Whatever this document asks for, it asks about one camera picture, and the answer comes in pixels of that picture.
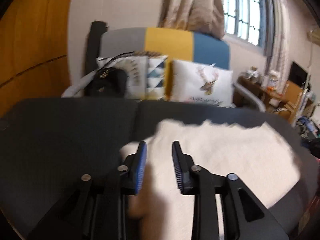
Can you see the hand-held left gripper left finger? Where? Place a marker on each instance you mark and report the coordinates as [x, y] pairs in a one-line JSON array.
[[141, 167]]

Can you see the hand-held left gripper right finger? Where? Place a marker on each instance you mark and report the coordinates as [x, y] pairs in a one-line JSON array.
[[178, 170]]

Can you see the white knit sweater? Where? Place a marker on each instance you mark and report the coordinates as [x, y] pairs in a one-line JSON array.
[[225, 155]]

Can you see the deer print pillow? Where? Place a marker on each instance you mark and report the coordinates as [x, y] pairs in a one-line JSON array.
[[190, 85]]

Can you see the black handbag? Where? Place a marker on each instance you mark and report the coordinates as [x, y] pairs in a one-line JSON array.
[[112, 82]]

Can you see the triangle print pillow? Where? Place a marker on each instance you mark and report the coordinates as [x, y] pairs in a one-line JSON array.
[[155, 75]]

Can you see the wooden side table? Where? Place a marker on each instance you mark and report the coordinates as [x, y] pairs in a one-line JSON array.
[[252, 90]]

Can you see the glass jar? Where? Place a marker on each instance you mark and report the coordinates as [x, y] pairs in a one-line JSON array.
[[250, 73], [256, 76]]

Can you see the small oranges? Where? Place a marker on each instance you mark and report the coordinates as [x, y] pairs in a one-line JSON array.
[[270, 89]]

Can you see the grey yellow blue sofa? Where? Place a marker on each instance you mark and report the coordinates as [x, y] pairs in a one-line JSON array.
[[167, 45]]

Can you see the stack of books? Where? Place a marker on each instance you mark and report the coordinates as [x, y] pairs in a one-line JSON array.
[[274, 78]]

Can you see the wooden chair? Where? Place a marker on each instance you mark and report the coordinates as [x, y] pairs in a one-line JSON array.
[[295, 92]]

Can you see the black television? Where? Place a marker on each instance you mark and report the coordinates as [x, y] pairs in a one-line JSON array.
[[298, 73]]

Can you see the beige starfish print curtain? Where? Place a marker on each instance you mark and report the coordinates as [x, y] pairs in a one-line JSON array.
[[190, 5]]

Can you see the wooden wardrobe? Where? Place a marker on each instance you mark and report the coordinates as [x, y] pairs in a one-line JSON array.
[[32, 42]]

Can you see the pale patterned curtain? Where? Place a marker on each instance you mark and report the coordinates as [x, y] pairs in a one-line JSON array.
[[277, 30]]

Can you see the barred window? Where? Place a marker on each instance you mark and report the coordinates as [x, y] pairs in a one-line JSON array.
[[240, 10]]

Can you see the black padded post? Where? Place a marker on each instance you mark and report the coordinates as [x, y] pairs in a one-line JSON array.
[[93, 42]]

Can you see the blue wheeled frame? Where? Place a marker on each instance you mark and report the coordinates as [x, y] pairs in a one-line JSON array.
[[310, 126]]

